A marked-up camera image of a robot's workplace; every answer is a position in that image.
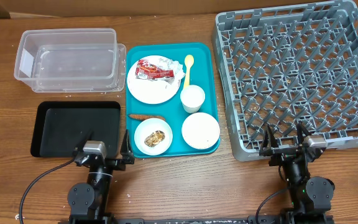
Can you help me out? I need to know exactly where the small white bowl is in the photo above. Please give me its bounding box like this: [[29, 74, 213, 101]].
[[133, 118, 173, 158]]

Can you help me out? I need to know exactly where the orange sweet potato stick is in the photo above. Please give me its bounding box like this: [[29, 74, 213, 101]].
[[127, 114, 166, 121]]

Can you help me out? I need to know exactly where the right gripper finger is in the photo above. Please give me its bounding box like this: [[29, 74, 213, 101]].
[[261, 124, 278, 151], [296, 122, 311, 146]]

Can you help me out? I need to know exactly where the clear plastic bin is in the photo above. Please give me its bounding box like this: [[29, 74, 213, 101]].
[[14, 28, 126, 93]]

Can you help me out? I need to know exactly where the large white plate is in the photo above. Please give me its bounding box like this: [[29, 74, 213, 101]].
[[127, 55, 181, 105]]

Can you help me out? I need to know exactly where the red snack wrapper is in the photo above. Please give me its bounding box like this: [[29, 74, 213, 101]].
[[135, 59, 175, 81]]

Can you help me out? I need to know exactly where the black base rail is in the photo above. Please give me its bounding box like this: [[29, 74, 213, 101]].
[[58, 215, 335, 224]]

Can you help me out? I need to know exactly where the white bowl with rice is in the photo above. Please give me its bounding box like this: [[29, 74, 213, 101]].
[[181, 112, 220, 150]]

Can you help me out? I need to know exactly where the right black cable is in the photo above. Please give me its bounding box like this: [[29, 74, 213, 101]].
[[255, 187, 289, 224]]

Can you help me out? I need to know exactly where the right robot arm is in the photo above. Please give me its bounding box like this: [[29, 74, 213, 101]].
[[254, 123, 335, 224]]

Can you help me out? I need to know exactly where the brown food chunk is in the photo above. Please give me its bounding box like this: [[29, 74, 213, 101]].
[[144, 130, 165, 147]]

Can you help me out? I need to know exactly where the crumpled white napkin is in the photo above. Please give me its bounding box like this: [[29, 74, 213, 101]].
[[158, 56, 185, 85]]

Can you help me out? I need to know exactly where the black plastic tray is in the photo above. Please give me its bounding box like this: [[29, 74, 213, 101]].
[[30, 101, 121, 159]]

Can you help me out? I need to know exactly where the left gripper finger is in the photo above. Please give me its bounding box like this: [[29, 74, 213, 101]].
[[73, 130, 93, 155], [120, 130, 133, 159]]

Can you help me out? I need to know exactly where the grey dishwasher rack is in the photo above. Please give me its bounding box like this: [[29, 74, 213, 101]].
[[213, 1, 358, 161]]

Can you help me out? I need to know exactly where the yellow plastic spoon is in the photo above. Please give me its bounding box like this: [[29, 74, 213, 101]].
[[183, 55, 195, 88]]

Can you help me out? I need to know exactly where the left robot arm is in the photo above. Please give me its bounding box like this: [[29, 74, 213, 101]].
[[67, 132, 135, 223]]

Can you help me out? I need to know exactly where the left black cable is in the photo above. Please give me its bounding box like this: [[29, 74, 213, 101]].
[[18, 158, 76, 224]]

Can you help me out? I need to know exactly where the black cable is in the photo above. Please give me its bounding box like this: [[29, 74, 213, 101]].
[[255, 187, 289, 224], [18, 158, 76, 224]]

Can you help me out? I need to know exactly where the white paper cup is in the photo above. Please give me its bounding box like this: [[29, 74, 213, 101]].
[[180, 85, 206, 113]]

